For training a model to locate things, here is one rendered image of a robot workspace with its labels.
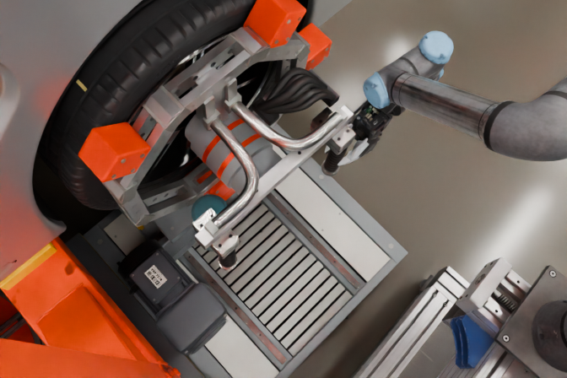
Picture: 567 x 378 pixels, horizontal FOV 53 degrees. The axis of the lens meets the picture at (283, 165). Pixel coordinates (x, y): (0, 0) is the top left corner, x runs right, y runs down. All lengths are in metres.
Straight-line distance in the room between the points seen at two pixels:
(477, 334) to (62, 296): 0.99
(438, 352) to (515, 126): 1.07
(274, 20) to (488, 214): 1.45
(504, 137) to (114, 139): 0.68
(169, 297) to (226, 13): 0.90
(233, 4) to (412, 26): 1.57
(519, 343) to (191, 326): 0.85
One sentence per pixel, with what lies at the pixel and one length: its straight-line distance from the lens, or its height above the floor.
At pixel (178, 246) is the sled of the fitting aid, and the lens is 1.97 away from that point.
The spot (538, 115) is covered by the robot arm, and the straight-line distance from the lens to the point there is 1.04.
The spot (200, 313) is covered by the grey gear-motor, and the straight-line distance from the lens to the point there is 1.67.
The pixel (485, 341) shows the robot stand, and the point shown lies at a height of 0.68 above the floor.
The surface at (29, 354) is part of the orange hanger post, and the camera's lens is 0.53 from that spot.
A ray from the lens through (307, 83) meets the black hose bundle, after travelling 1.17.
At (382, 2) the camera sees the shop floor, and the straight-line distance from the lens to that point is 2.65.
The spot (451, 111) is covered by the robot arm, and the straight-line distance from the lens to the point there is 1.13.
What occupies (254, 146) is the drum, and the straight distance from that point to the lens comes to 1.24.
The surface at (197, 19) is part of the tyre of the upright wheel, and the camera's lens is 1.08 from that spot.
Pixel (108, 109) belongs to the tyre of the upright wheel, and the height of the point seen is 1.12.
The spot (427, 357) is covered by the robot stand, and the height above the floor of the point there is 0.21.
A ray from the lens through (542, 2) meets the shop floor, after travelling 2.92.
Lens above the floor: 2.06
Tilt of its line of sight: 69 degrees down
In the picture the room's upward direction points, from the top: 12 degrees clockwise
